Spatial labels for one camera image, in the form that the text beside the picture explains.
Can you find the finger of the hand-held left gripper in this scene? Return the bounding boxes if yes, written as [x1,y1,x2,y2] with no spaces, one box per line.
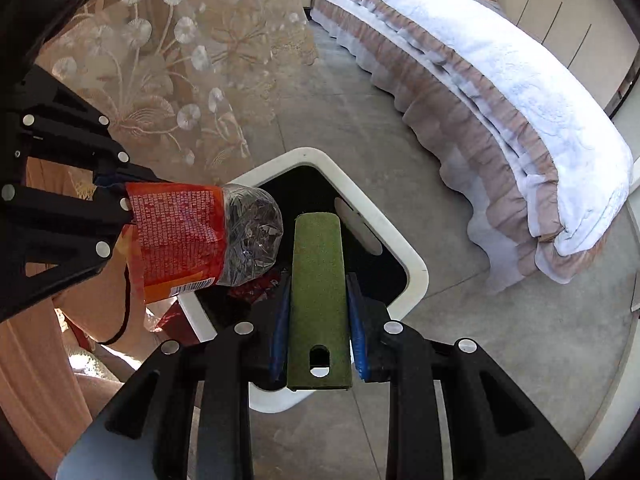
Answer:
[0,184,135,322]
[11,64,167,187]

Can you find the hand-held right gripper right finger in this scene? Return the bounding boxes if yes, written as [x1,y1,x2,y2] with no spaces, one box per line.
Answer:
[346,273,587,480]

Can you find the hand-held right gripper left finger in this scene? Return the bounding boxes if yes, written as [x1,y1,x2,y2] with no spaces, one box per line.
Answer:
[56,272,292,480]

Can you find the green rectangular pad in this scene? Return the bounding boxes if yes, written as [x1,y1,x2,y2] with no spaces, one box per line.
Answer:
[286,213,354,392]

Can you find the white trash bin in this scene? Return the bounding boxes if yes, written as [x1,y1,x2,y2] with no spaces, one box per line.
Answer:
[177,147,429,414]

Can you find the plastic bottle with orange label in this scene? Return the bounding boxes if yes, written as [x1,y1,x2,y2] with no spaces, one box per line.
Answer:
[121,183,284,307]

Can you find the person's left forearm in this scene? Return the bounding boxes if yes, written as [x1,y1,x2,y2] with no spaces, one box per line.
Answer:
[51,255,153,378]

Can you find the red wrapper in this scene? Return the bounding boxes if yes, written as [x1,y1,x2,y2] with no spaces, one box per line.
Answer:
[145,300,202,347]
[226,269,282,307]

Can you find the black hair band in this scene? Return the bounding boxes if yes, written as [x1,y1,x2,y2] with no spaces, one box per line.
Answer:
[96,264,133,347]

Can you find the embroidered floral tablecloth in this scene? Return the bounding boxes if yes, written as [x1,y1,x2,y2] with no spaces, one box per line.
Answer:
[32,0,322,188]

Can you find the bed with grey-blue duvet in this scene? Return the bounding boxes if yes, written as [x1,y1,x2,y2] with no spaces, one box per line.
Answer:
[320,0,637,257]

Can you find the beige wardrobe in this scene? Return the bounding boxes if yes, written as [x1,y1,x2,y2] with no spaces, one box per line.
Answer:
[497,0,640,116]

